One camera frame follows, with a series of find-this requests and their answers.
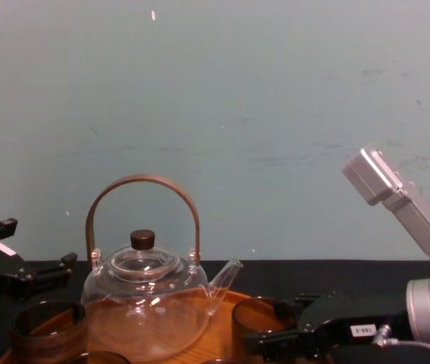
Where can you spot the black table cloth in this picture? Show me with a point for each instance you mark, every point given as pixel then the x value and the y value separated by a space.
pixel 313 277

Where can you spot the brown glass cup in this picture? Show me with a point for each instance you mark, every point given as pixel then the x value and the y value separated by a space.
pixel 220 361
pixel 48 333
pixel 104 358
pixel 260 314

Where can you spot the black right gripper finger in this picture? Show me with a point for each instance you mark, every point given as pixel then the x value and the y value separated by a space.
pixel 294 305
pixel 275 343

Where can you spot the round wooden tray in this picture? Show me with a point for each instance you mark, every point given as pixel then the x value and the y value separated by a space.
pixel 222 307

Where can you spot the glass lid with dark knob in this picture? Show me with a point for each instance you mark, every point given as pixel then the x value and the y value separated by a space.
pixel 142 261

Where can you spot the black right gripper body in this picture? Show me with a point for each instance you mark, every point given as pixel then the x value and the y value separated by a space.
pixel 366 309

